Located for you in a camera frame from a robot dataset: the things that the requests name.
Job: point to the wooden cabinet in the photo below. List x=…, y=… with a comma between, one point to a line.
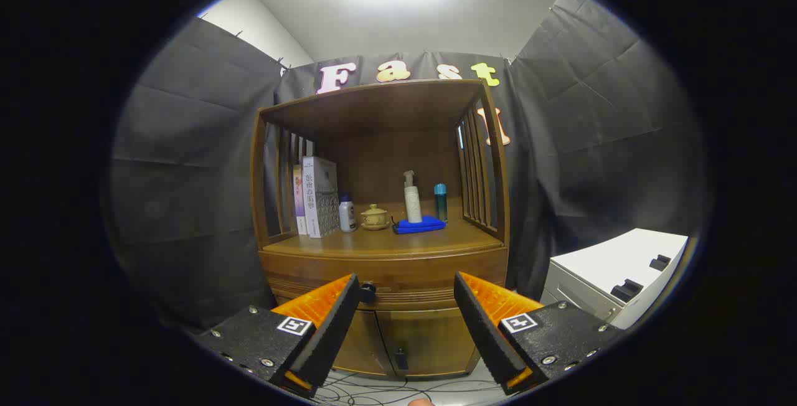
x=373, y=107

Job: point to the thin purple book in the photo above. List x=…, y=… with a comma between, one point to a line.
x=299, y=200

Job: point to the yellow lidded tea cup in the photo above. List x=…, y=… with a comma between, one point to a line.
x=375, y=218

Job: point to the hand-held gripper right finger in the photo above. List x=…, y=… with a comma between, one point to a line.
x=482, y=331

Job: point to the wooden cabinet door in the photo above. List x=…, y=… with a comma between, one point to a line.
x=364, y=344
x=436, y=337

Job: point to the white bottle with blue cap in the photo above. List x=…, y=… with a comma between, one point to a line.
x=347, y=216

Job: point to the wooden drawer with black knob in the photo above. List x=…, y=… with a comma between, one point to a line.
x=423, y=275

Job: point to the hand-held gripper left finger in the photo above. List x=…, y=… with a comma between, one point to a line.
x=330, y=331

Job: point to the clear blue bottle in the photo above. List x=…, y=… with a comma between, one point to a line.
x=440, y=203

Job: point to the white storage unit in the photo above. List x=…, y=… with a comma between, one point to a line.
x=610, y=263

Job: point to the white pump bottle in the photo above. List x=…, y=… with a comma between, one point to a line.
x=413, y=203

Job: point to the wooden countertop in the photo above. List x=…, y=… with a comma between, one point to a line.
x=429, y=241

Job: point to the thick white book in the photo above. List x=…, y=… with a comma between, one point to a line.
x=320, y=197

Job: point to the black backdrop cloth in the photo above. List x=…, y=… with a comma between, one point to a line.
x=187, y=175

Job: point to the blue folded cloth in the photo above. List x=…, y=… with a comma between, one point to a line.
x=420, y=226

